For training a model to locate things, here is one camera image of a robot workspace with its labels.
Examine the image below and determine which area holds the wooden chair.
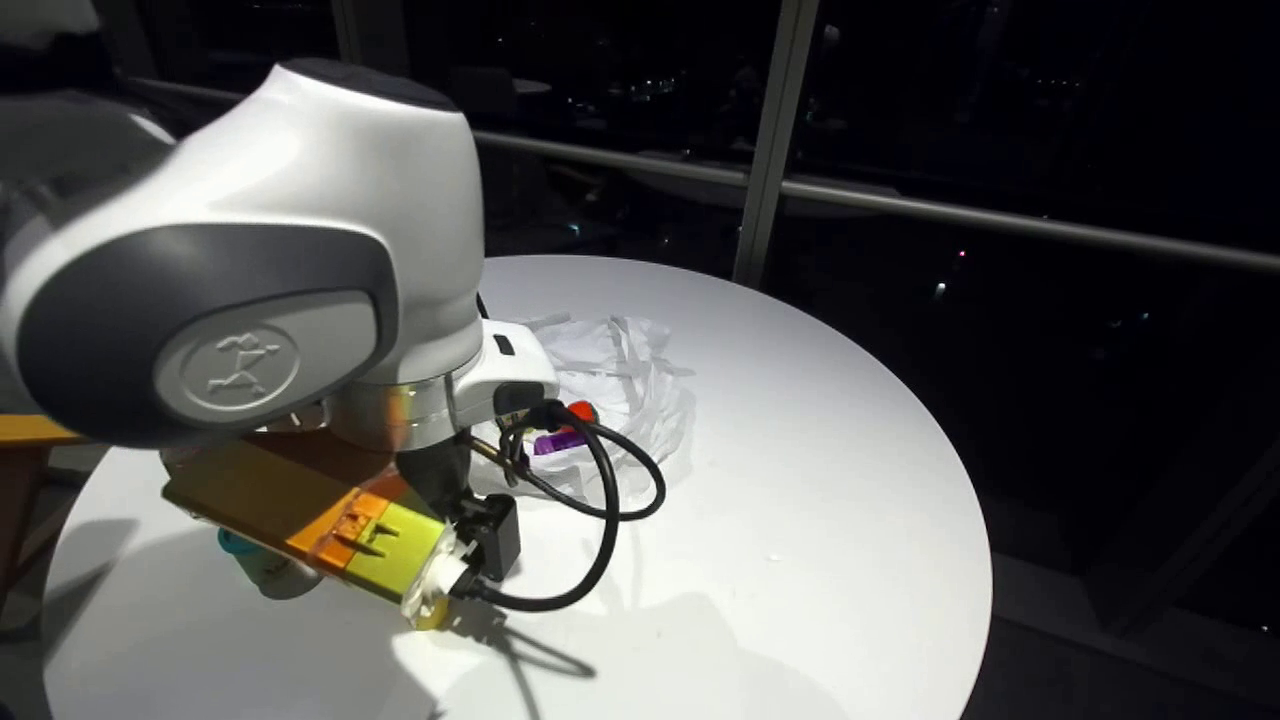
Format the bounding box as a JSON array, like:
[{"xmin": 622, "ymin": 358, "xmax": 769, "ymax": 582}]
[{"xmin": 0, "ymin": 411, "xmax": 75, "ymax": 598}]

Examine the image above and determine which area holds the red-lid small tub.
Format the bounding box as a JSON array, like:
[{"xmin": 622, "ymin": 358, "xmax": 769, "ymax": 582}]
[{"xmin": 565, "ymin": 401, "xmax": 601, "ymax": 426}]

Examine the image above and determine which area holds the yellow-lid dough tub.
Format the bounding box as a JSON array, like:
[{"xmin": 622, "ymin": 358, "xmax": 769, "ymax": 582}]
[{"xmin": 407, "ymin": 592, "xmax": 463, "ymax": 632}]

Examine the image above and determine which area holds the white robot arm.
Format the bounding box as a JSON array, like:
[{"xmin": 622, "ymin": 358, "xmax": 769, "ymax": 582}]
[{"xmin": 0, "ymin": 55, "xmax": 558, "ymax": 582}]

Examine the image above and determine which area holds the metal window railing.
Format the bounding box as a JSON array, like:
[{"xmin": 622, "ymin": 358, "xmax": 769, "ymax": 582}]
[{"xmin": 105, "ymin": 0, "xmax": 1280, "ymax": 276}]

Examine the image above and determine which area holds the teal-lid dough tub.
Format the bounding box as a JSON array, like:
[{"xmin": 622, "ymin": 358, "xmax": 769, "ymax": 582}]
[{"xmin": 217, "ymin": 528, "xmax": 322, "ymax": 599}]

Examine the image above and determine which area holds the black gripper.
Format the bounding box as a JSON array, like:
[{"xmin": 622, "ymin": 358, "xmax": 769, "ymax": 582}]
[{"xmin": 395, "ymin": 438, "xmax": 520, "ymax": 582}]

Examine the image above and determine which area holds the white plastic bag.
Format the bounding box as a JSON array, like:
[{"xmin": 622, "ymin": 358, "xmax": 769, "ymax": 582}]
[{"xmin": 534, "ymin": 315, "xmax": 696, "ymax": 467}]

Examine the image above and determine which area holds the black looped cable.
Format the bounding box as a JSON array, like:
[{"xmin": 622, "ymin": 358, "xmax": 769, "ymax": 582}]
[{"xmin": 453, "ymin": 395, "xmax": 671, "ymax": 616}]

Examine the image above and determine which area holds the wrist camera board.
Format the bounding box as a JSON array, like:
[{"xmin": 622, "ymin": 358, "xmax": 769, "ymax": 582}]
[{"xmin": 163, "ymin": 433, "xmax": 473, "ymax": 619}]

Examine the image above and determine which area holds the purple dough tub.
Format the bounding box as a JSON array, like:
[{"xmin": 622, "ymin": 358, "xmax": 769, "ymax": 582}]
[{"xmin": 527, "ymin": 429, "xmax": 583, "ymax": 472}]

